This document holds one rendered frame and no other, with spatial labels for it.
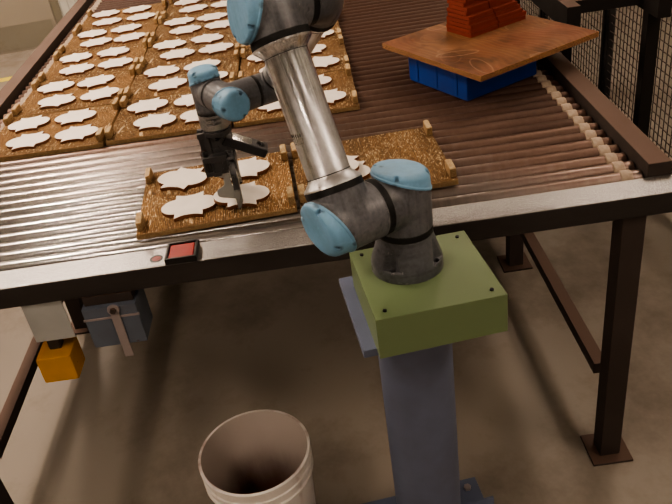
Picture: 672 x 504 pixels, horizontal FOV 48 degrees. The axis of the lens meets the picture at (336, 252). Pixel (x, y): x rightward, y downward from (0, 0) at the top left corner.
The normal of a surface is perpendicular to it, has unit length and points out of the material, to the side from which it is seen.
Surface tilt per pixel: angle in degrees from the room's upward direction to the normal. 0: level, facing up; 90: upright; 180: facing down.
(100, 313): 90
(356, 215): 63
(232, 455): 87
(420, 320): 90
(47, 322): 90
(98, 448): 0
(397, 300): 2
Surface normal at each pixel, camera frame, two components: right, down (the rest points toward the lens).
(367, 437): -0.12, -0.83
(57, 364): 0.07, 0.54
